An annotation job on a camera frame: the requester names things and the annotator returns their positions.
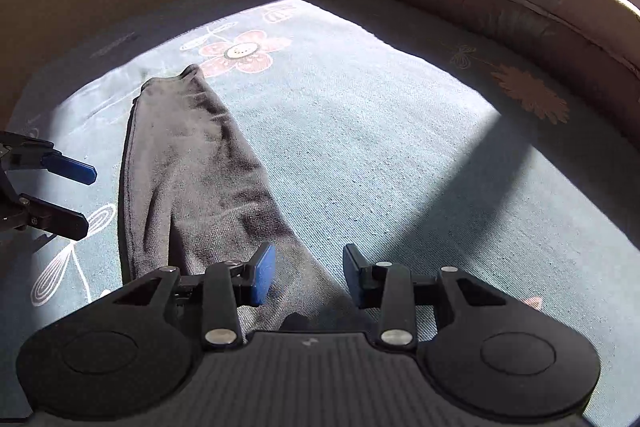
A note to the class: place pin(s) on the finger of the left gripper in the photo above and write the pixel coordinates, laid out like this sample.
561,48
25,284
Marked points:
50,219
67,166

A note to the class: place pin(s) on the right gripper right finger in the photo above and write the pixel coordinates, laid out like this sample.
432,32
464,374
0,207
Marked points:
388,287

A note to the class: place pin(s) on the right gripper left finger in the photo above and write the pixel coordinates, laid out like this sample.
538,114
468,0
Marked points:
225,288

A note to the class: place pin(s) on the grey patterned bed sheet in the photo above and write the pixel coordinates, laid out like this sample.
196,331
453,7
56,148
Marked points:
378,124

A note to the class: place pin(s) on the black sweatpants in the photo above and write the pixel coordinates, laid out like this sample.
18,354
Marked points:
193,193

